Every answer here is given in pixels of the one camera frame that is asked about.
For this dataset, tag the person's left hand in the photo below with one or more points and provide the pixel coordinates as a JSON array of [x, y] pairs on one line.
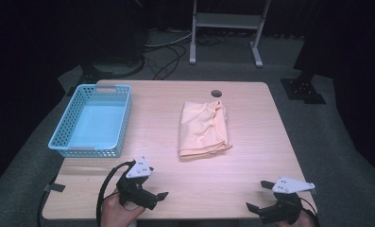
[[115, 214]]

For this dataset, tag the dark round stand base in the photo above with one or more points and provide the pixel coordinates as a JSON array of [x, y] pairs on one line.
[[119, 72]]

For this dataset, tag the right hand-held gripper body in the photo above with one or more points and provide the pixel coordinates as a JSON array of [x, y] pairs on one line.
[[284, 208]]

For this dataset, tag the black square base plate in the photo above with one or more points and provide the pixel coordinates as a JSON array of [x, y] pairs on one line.
[[301, 91]]

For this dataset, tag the person's right hand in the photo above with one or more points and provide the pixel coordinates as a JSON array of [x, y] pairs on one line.
[[297, 224]]

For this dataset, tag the grey tape strip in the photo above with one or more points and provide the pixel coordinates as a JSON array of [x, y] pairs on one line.
[[54, 187], [315, 190]]

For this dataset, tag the pale yellow t-shirt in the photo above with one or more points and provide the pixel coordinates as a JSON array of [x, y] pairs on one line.
[[202, 129]]

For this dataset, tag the white metal stand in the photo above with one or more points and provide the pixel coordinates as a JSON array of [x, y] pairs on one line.
[[227, 20]]

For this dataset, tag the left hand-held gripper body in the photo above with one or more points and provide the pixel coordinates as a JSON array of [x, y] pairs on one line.
[[134, 192]]

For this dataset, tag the light blue plastic basket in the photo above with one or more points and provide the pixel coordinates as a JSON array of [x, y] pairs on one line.
[[95, 126]]

